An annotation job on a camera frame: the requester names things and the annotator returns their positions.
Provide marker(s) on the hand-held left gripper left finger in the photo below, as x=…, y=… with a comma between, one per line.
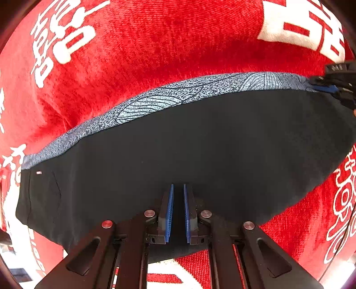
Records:
x=169, y=214

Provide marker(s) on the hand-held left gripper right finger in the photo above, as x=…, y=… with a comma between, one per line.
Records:
x=187, y=214

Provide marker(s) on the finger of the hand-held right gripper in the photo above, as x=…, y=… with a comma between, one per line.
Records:
x=331, y=88

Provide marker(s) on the black pants with patterned waistband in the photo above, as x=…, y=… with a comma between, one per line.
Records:
x=178, y=144

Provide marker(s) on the red printed blanket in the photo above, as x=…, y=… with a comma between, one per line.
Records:
x=155, y=47

